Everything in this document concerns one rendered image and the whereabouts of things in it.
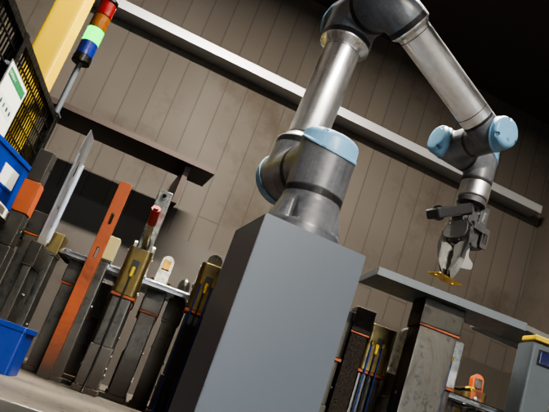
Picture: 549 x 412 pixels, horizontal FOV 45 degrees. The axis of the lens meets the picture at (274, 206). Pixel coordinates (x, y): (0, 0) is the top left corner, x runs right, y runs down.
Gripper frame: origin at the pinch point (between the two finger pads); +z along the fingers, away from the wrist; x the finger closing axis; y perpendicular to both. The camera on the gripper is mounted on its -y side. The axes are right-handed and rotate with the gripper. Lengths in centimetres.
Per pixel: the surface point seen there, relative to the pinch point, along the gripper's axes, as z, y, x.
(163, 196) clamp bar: 4, -57, 42
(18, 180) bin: 12, -86, 61
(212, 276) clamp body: 19, -42, 31
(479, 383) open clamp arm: 15, 52, 26
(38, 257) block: 27, -73, 67
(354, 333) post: 19.8, -9.1, 14.9
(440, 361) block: 21.2, 0.6, -4.7
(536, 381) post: 17.7, 21.4, -14.3
